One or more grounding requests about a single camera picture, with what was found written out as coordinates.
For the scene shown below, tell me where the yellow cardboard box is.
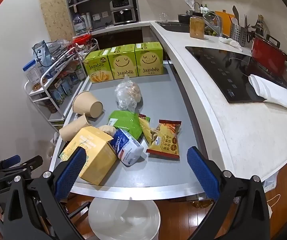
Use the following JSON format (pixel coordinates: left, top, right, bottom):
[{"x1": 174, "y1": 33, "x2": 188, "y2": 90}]
[{"x1": 59, "y1": 126, "x2": 117, "y2": 186}]

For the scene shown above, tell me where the beige crumpled paper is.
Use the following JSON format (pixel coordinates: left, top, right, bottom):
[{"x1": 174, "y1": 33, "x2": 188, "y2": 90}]
[{"x1": 98, "y1": 125, "x2": 115, "y2": 136}]

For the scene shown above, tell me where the green snack box face print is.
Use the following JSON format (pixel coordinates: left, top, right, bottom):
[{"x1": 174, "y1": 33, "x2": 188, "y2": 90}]
[
  {"x1": 108, "y1": 44, "x2": 138, "y2": 80},
  {"x1": 135, "y1": 42, "x2": 164, "y2": 77}
]

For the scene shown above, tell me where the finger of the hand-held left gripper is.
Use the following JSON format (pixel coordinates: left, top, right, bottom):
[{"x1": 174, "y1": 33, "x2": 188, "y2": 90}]
[
  {"x1": 0, "y1": 155, "x2": 21, "y2": 172},
  {"x1": 0, "y1": 156, "x2": 44, "y2": 187}
]

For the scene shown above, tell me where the red lid container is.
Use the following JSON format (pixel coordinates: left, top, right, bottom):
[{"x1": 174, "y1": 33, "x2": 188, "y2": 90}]
[{"x1": 73, "y1": 35, "x2": 92, "y2": 46}]

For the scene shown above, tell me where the kitchen sink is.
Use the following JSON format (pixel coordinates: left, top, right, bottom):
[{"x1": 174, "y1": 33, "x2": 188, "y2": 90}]
[{"x1": 156, "y1": 21, "x2": 191, "y2": 33}]

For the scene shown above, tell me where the brown paper cup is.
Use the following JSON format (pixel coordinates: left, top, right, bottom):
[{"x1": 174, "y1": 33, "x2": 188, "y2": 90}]
[
  {"x1": 73, "y1": 91, "x2": 103, "y2": 119},
  {"x1": 59, "y1": 114, "x2": 91, "y2": 140}
]

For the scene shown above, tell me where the white blue tissue pack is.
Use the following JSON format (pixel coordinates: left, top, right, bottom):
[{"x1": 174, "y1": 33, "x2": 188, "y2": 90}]
[{"x1": 108, "y1": 128, "x2": 144, "y2": 167}]

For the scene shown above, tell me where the white folded towel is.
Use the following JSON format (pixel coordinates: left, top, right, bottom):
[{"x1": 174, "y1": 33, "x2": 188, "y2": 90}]
[{"x1": 248, "y1": 74, "x2": 287, "y2": 121}]

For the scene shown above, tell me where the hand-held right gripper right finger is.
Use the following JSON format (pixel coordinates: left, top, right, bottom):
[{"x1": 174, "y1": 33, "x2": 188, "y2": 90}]
[{"x1": 187, "y1": 146, "x2": 271, "y2": 240}]

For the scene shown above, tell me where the white plastic lid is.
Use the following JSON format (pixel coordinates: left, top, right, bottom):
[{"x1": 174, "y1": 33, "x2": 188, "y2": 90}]
[{"x1": 88, "y1": 197, "x2": 160, "y2": 240}]

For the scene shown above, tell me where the green snack bag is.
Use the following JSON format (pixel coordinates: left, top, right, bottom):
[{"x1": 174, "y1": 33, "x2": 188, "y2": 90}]
[{"x1": 108, "y1": 110, "x2": 144, "y2": 140}]

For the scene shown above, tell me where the red pot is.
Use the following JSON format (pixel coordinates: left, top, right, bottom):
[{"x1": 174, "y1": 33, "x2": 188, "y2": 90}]
[{"x1": 251, "y1": 34, "x2": 287, "y2": 77}]

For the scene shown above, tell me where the clear plastic bag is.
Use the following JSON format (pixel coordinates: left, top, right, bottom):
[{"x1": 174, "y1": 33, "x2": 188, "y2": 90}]
[{"x1": 115, "y1": 74, "x2": 142, "y2": 112}]

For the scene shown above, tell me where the grey air fryer oven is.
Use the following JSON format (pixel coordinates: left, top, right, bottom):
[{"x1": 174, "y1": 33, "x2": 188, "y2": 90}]
[{"x1": 110, "y1": 0, "x2": 137, "y2": 25}]

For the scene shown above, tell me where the large water bottle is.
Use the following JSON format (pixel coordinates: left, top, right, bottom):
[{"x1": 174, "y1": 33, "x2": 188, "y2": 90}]
[{"x1": 73, "y1": 14, "x2": 87, "y2": 36}]

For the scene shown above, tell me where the orange cutting board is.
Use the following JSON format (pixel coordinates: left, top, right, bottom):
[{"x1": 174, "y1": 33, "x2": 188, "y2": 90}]
[{"x1": 215, "y1": 10, "x2": 234, "y2": 37}]

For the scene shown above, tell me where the blue lid plastic jar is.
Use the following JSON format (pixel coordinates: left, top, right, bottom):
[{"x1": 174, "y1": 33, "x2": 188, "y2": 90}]
[{"x1": 23, "y1": 60, "x2": 44, "y2": 92}]

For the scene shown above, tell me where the blue pouch bag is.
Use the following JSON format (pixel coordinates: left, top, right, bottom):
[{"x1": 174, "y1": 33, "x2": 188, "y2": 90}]
[{"x1": 32, "y1": 41, "x2": 52, "y2": 67}]

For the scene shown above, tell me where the white crumpled cloth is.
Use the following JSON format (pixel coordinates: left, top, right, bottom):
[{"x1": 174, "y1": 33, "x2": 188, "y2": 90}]
[{"x1": 219, "y1": 37, "x2": 244, "y2": 50}]

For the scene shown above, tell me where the brown storage container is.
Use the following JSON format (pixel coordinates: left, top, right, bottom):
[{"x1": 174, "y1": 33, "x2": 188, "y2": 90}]
[{"x1": 190, "y1": 16, "x2": 205, "y2": 40}]

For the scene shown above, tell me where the green snack box fries print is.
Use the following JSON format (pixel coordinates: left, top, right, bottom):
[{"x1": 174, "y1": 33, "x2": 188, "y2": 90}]
[{"x1": 83, "y1": 49, "x2": 112, "y2": 84}]

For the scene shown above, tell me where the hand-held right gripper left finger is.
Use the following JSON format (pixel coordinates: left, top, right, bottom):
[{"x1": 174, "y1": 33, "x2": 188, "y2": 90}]
[{"x1": 2, "y1": 146, "x2": 87, "y2": 240}]

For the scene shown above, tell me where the metal utensil holder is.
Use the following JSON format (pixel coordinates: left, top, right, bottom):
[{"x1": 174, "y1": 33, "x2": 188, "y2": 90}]
[{"x1": 230, "y1": 23, "x2": 249, "y2": 47}]

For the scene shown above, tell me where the yellow snack packet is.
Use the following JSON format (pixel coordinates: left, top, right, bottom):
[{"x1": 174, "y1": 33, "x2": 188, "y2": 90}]
[{"x1": 138, "y1": 114, "x2": 159, "y2": 145}]

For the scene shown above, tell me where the black induction cooktop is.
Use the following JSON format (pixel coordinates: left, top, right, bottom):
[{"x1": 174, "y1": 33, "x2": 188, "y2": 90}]
[{"x1": 185, "y1": 45, "x2": 287, "y2": 103}]

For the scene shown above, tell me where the red orange snack packet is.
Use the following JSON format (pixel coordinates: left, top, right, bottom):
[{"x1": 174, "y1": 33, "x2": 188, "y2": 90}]
[{"x1": 147, "y1": 119, "x2": 182, "y2": 160}]

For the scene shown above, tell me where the grey spatula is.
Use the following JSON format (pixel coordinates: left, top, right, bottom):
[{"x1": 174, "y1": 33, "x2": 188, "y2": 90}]
[{"x1": 232, "y1": 5, "x2": 240, "y2": 25}]

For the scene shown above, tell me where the white wire rack cart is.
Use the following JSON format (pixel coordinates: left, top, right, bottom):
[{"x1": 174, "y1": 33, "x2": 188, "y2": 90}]
[{"x1": 24, "y1": 39, "x2": 99, "y2": 128}]

